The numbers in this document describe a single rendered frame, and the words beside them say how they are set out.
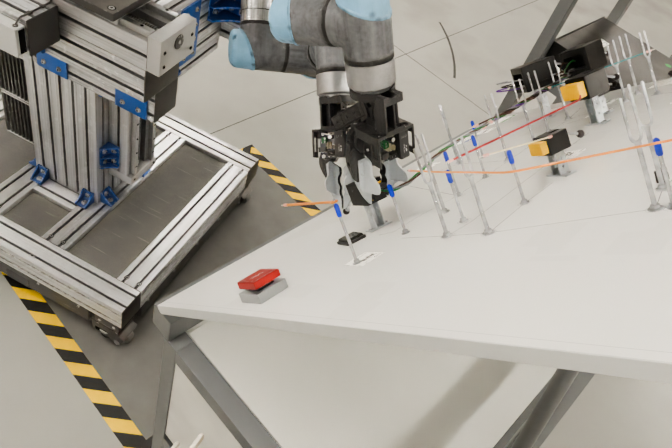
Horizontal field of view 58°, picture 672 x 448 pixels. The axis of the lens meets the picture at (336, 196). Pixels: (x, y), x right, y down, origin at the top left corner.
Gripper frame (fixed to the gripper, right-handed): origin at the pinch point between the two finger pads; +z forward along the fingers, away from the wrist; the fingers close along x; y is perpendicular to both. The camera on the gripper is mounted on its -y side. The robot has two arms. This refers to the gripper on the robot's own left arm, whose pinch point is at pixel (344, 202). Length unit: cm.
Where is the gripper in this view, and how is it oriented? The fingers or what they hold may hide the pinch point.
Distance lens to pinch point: 117.9
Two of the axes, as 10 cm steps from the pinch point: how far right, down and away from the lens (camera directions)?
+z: 0.4, 10.0, 0.2
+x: 9.5, -0.3, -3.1
